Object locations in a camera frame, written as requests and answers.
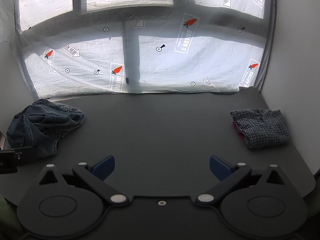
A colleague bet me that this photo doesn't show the blue denim jeans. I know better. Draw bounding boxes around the blue denim jeans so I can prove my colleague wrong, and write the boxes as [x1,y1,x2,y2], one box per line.
[6,99,85,158]

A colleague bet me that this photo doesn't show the white printed cloth sheet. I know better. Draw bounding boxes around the white printed cloth sheet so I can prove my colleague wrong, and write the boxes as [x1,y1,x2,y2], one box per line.
[14,0,275,99]

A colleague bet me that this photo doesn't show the checked cloth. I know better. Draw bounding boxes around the checked cloth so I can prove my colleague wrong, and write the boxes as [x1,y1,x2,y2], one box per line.
[230,108,290,150]

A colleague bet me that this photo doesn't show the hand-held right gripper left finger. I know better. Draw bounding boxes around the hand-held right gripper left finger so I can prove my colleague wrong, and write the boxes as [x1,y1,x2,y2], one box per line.
[39,155,129,207]

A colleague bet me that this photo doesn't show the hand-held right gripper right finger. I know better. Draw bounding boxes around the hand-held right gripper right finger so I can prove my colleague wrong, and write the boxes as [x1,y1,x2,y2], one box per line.
[196,155,287,207]

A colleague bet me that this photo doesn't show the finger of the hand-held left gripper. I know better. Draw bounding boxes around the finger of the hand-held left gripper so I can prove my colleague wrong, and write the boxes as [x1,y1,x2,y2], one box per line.
[14,146,33,166]

